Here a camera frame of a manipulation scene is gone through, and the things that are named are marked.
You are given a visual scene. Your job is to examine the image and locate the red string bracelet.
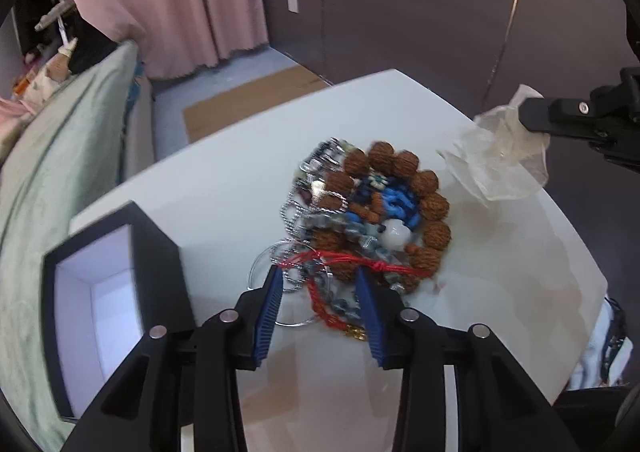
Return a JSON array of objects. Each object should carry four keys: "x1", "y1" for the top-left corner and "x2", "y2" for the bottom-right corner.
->
[{"x1": 272, "y1": 249, "x2": 432, "y2": 333}]

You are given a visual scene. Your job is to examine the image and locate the blue braided cord bracelet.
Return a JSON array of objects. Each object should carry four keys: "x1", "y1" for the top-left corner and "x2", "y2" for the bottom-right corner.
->
[{"x1": 344, "y1": 175, "x2": 420, "y2": 237}]

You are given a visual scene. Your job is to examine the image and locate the brown rudraksha bead bracelet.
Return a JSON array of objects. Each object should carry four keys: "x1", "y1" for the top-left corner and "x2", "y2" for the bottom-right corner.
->
[{"x1": 310, "y1": 140, "x2": 454, "y2": 295}]

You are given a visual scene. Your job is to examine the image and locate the black jewelry box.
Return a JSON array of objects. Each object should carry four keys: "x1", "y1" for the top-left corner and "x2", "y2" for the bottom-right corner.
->
[{"x1": 40, "y1": 202, "x2": 195, "y2": 422}]

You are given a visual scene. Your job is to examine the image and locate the green bed blanket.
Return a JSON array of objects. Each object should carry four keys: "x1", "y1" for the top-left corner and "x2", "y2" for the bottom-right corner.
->
[{"x1": 1, "y1": 41, "x2": 139, "y2": 451}]

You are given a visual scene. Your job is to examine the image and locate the flattened cardboard sheet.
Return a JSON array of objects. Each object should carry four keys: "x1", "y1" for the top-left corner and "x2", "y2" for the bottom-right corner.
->
[{"x1": 183, "y1": 66, "x2": 329, "y2": 143}]

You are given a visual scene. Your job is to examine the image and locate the pillows and clothes pile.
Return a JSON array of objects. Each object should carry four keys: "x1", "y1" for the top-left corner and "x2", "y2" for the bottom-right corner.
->
[{"x1": 0, "y1": 0, "x2": 122, "y2": 153}]

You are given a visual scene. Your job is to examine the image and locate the thin silver bangle ring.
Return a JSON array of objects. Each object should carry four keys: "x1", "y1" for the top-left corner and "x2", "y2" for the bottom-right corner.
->
[{"x1": 247, "y1": 240, "x2": 335, "y2": 329}]

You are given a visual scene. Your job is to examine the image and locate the silver ball chain necklace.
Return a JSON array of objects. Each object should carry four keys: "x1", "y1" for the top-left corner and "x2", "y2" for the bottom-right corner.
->
[{"x1": 278, "y1": 151, "x2": 352, "y2": 293}]

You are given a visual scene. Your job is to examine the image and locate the dark bead charm bracelet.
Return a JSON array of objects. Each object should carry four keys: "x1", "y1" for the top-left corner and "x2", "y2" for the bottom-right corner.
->
[{"x1": 294, "y1": 136, "x2": 362, "y2": 203}]

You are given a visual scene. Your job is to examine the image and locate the white wall socket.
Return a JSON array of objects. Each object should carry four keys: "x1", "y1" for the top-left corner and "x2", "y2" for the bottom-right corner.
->
[{"x1": 286, "y1": 0, "x2": 299, "y2": 14}]

